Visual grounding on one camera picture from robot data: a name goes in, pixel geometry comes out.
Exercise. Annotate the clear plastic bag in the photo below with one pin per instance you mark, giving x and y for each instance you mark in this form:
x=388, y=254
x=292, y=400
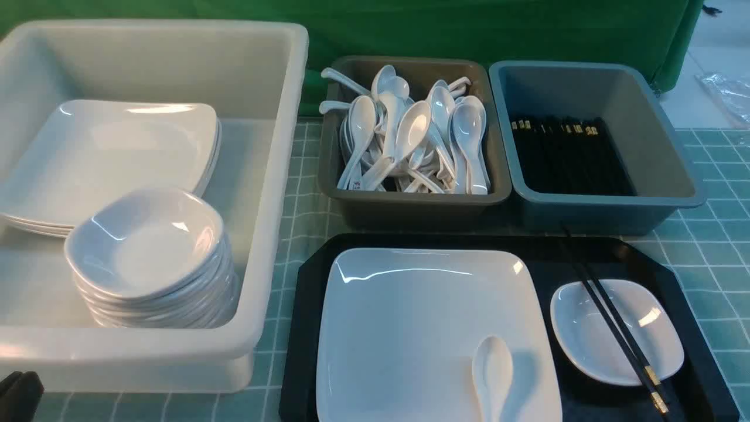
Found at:
x=730, y=92

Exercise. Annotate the black chopsticks pile in bin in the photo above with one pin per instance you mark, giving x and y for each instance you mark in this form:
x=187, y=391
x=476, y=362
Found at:
x=569, y=156

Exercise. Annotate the green backdrop cloth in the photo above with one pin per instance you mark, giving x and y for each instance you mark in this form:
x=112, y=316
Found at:
x=652, y=37

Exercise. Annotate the black chopstick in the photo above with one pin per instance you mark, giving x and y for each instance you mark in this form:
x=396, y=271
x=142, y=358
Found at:
x=658, y=397
x=615, y=322

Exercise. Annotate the large white plastic tub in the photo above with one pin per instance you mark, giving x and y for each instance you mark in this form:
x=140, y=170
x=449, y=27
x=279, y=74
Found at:
x=251, y=73

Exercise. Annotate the stack of white square plates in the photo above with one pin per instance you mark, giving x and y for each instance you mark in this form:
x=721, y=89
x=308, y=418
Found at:
x=89, y=153

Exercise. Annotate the blue-grey chopstick bin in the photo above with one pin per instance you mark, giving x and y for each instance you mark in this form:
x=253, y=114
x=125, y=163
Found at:
x=647, y=143

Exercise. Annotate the small white square bowl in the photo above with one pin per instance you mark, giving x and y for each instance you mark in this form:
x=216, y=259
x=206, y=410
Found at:
x=587, y=342

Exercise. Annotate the white square rice plate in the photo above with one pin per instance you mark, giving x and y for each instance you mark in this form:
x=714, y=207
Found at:
x=399, y=329

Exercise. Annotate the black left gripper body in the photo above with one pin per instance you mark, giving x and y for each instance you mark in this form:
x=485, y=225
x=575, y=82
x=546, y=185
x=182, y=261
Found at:
x=20, y=396

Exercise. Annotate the white spoon in bin left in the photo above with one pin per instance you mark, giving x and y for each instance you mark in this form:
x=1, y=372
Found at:
x=362, y=118

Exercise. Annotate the grey-brown spoon bin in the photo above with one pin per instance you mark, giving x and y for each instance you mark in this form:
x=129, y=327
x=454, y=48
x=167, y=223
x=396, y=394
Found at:
x=392, y=210

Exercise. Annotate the stack of white bowls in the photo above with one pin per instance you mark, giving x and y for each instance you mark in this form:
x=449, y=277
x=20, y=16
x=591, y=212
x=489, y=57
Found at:
x=157, y=258

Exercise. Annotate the white spoon in bin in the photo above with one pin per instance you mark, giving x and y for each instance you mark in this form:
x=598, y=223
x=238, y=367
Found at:
x=405, y=131
x=362, y=118
x=468, y=127

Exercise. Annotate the green checked tablecloth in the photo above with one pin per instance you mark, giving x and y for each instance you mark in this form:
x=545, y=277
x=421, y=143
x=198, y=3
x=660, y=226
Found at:
x=706, y=247

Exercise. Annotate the white spoon in bin front right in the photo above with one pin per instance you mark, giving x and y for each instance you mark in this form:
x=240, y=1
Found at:
x=468, y=127

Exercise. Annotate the white spoon in bin centre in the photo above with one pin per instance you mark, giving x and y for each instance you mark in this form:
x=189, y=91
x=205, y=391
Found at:
x=405, y=131

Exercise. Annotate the white ceramic spoon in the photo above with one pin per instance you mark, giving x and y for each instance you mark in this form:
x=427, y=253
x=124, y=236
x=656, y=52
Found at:
x=492, y=376

